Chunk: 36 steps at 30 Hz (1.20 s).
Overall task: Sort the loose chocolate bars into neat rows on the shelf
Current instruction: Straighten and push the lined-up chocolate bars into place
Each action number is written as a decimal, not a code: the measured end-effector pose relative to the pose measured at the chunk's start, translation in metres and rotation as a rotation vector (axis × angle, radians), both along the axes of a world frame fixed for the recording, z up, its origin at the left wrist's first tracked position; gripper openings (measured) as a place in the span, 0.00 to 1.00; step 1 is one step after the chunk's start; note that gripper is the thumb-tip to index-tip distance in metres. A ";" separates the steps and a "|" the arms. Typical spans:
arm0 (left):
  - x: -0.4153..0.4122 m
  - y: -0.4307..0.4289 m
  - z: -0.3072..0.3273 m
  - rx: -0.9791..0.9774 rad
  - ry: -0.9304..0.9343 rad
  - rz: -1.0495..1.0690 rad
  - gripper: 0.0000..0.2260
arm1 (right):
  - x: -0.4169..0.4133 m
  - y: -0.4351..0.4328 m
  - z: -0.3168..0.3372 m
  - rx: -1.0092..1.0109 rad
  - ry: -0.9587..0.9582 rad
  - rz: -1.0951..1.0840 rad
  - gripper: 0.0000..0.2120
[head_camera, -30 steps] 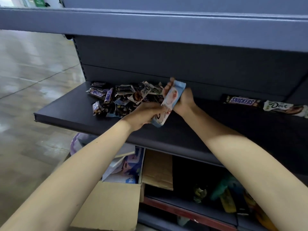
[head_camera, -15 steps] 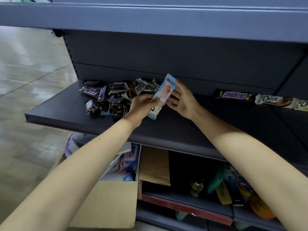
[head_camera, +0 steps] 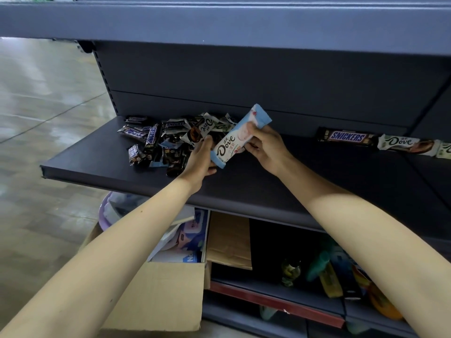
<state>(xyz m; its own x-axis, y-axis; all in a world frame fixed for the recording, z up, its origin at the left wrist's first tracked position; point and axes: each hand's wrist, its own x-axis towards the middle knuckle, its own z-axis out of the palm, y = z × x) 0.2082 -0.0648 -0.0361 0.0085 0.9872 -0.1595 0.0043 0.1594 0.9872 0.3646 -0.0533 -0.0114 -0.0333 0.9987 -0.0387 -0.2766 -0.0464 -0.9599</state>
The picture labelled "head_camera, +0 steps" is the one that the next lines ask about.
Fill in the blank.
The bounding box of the person's left hand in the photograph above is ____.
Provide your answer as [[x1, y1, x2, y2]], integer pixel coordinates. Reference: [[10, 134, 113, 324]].
[[176, 134, 218, 194]]

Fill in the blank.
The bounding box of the person's right hand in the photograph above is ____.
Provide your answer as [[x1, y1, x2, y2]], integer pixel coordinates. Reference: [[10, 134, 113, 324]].
[[244, 121, 296, 177]]

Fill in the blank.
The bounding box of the Dove bar light blue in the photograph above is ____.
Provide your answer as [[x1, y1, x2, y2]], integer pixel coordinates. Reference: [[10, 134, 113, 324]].
[[210, 104, 273, 170]]

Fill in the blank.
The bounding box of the pile of mixed chocolate bars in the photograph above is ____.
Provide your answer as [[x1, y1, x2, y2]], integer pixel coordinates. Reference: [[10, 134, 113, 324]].
[[117, 112, 240, 177]]

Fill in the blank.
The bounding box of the dark grey metal shelf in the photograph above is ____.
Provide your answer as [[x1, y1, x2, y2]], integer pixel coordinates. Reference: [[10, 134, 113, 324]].
[[0, 0, 451, 338]]

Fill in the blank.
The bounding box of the Snickers bar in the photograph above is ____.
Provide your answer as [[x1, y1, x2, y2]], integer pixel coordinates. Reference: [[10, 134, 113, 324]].
[[316, 126, 380, 148]]

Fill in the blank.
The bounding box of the Dove bar brown hazelnut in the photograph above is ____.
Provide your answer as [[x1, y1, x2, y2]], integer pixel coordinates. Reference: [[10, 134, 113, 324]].
[[377, 133, 441, 157]]

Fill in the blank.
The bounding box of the person's right forearm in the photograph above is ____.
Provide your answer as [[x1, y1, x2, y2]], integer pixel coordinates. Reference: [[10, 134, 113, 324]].
[[278, 154, 451, 338]]

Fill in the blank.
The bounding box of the person's left forearm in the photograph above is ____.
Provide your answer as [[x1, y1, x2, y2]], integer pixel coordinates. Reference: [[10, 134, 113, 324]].
[[0, 176, 202, 338]]

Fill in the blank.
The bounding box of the blue printed package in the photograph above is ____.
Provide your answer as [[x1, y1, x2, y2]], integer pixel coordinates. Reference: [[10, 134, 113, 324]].
[[151, 209, 209, 264]]

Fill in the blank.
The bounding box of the purple plastic basin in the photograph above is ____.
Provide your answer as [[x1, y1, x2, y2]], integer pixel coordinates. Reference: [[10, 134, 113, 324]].
[[100, 192, 148, 231]]

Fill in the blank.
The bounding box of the teal plastic bottle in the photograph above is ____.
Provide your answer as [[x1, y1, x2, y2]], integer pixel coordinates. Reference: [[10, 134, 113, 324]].
[[305, 239, 334, 283]]

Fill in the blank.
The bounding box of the cardboard box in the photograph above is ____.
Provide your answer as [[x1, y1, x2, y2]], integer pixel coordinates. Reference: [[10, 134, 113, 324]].
[[79, 207, 212, 331]]

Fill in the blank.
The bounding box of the dark blue carton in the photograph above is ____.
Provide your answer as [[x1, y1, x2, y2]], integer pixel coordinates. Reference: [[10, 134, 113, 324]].
[[331, 244, 364, 300]]

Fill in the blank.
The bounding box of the yellow plastic bottle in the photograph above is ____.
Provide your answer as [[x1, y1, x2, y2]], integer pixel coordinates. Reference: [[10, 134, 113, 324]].
[[319, 262, 344, 299]]

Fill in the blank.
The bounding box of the orange blue detergent bag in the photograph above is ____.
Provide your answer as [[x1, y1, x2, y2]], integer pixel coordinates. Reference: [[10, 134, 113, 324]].
[[352, 263, 374, 289]]

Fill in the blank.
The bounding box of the orange plastic tub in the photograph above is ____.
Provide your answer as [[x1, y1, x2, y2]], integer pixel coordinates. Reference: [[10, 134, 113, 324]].
[[368, 281, 404, 321]]

